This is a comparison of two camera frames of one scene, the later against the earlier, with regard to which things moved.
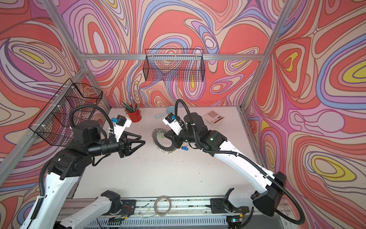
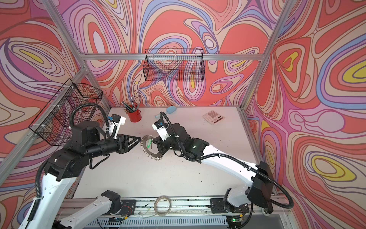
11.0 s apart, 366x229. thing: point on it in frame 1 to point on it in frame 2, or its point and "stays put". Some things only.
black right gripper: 176,138 to 158,141
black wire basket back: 174,65 stays put
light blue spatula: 170,109 stays put
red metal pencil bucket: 135,116 stays put
